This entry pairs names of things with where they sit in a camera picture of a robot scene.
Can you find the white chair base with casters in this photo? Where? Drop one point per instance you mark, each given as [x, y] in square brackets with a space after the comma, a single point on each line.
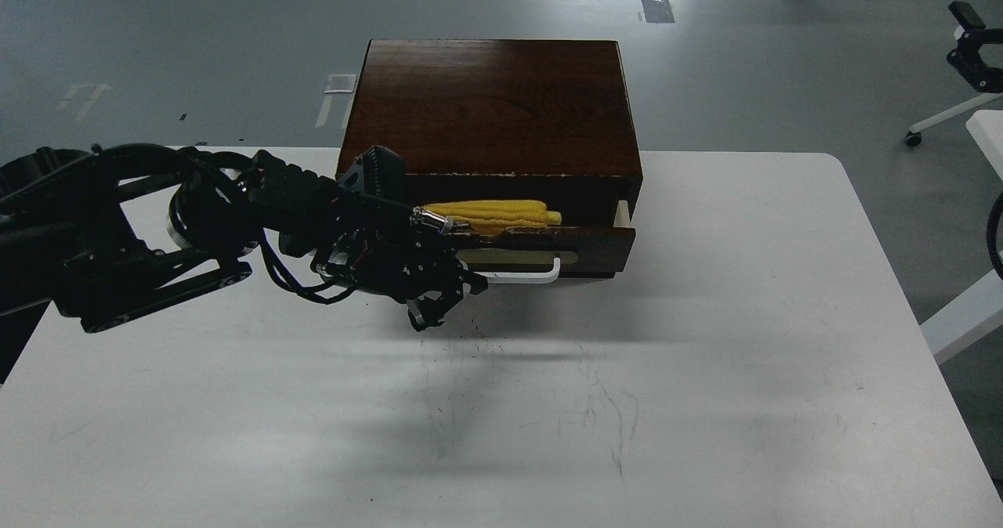
[914, 134]

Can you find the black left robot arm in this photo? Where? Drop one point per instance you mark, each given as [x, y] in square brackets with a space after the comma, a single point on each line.
[111, 235]

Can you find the yellow corn cob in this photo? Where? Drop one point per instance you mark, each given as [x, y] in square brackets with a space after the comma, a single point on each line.
[492, 217]

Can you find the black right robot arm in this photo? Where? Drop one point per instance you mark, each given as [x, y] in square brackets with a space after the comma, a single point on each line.
[966, 57]

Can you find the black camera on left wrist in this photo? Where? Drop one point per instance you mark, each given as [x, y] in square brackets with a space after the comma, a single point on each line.
[378, 172]

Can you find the wooden drawer with white handle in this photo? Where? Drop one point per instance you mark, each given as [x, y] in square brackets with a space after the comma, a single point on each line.
[594, 244]

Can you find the dark wooden cabinet box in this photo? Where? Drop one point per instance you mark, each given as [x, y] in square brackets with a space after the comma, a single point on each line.
[548, 120]

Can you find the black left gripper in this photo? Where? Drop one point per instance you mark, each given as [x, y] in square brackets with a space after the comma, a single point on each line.
[403, 264]

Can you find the white floor tape marks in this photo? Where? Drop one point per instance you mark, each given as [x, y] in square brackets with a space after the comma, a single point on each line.
[336, 86]

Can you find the white side table edge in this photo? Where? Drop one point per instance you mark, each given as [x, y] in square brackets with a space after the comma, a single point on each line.
[977, 311]

